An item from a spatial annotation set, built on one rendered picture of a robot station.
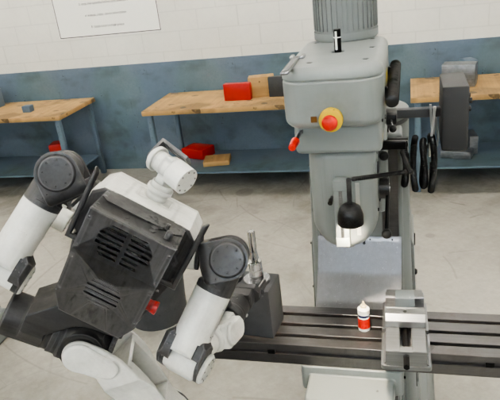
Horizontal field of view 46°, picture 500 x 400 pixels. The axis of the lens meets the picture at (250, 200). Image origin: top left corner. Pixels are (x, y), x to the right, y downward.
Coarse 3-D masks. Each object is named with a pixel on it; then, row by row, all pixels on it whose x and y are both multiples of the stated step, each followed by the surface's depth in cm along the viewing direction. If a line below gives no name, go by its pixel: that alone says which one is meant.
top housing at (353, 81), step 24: (312, 48) 172; (360, 48) 163; (384, 48) 164; (312, 72) 146; (336, 72) 144; (360, 72) 143; (384, 72) 153; (288, 96) 151; (312, 96) 148; (336, 96) 146; (360, 96) 145; (384, 96) 152; (288, 120) 154; (360, 120) 147
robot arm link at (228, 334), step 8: (232, 320) 163; (240, 320) 166; (224, 328) 159; (232, 328) 160; (240, 328) 166; (216, 336) 158; (224, 336) 158; (232, 336) 160; (240, 336) 165; (224, 344) 158; (232, 344) 160
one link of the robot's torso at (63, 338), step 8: (72, 328) 144; (80, 328) 144; (88, 328) 145; (64, 336) 143; (72, 336) 143; (80, 336) 143; (88, 336) 143; (96, 336) 145; (104, 336) 146; (56, 344) 143; (64, 344) 144; (96, 344) 144; (104, 344) 146; (56, 352) 144
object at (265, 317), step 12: (240, 276) 200; (264, 276) 198; (276, 276) 200; (276, 288) 199; (264, 300) 193; (276, 300) 200; (252, 312) 197; (264, 312) 195; (276, 312) 200; (252, 324) 199; (264, 324) 197; (276, 324) 201; (264, 336) 199
